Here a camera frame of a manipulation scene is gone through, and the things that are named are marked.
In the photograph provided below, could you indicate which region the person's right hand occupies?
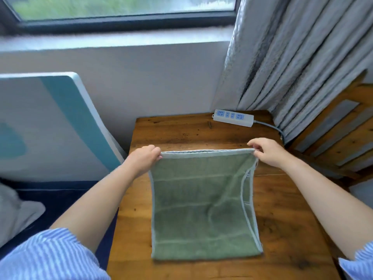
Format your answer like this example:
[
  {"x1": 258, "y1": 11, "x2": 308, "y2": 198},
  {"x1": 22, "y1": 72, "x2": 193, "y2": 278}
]
[{"x1": 247, "y1": 138, "x2": 292, "y2": 169}]

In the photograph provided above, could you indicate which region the person's left hand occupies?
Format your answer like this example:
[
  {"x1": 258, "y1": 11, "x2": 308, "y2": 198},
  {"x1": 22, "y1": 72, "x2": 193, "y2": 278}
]
[{"x1": 125, "y1": 145, "x2": 162, "y2": 178}]

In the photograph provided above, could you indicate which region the green towel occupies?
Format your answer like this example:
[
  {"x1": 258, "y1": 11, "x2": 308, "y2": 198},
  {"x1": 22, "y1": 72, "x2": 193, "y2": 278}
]
[{"x1": 149, "y1": 148, "x2": 263, "y2": 261}]

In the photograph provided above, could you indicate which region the person's left forearm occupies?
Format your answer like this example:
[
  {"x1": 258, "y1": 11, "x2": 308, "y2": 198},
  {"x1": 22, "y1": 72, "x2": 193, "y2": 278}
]
[{"x1": 50, "y1": 162, "x2": 140, "y2": 254}]

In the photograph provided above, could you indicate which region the person's right forearm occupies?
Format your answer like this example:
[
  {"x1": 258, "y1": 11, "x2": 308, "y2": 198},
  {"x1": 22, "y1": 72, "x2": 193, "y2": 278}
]
[{"x1": 280, "y1": 156, "x2": 373, "y2": 260}]

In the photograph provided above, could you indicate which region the white power strip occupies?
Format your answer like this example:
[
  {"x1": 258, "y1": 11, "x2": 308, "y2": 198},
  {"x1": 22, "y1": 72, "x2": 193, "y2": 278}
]
[{"x1": 212, "y1": 109, "x2": 254, "y2": 128}]

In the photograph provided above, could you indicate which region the wooden table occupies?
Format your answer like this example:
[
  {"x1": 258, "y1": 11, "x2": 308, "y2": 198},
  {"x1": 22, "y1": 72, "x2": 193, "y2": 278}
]
[{"x1": 107, "y1": 110, "x2": 341, "y2": 280}]

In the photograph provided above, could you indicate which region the wooden slatted chair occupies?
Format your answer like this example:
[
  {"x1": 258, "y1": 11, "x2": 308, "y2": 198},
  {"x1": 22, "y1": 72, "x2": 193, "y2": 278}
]
[{"x1": 287, "y1": 70, "x2": 373, "y2": 187}]

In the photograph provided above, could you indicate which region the grey curtain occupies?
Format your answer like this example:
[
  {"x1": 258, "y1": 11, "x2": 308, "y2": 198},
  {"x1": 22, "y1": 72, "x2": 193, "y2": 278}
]
[{"x1": 210, "y1": 0, "x2": 373, "y2": 144}]

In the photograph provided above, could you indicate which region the white and teal headboard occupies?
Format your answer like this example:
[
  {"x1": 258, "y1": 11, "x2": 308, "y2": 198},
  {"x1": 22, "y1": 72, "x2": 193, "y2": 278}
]
[{"x1": 0, "y1": 72, "x2": 126, "y2": 182}]

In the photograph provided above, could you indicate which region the dark blue bed sheet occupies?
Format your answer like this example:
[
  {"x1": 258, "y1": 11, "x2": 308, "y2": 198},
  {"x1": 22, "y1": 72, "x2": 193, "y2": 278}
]
[{"x1": 0, "y1": 179, "x2": 118, "y2": 270}]

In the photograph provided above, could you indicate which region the blue striped shirt sleeve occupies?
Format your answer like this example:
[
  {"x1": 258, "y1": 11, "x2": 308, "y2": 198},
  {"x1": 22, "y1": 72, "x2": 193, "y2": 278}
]
[
  {"x1": 0, "y1": 228, "x2": 111, "y2": 280},
  {"x1": 338, "y1": 241, "x2": 373, "y2": 280}
]

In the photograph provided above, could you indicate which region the grey pillow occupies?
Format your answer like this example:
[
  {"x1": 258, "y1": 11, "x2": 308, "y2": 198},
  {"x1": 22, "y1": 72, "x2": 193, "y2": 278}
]
[{"x1": 0, "y1": 184, "x2": 46, "y2": 248}]

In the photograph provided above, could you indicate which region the grey power cable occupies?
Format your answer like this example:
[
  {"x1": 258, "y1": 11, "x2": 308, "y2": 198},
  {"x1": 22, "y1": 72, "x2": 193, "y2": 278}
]
[{"x1": 253, "y1": 120, "x2": 285, "y2": 143}]

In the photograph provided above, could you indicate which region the dark window frame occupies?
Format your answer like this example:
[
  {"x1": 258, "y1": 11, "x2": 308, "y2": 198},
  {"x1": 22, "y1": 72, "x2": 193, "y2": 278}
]
[{"x1": 0, "y1": 0, "x2": 242, "y2": 35}]

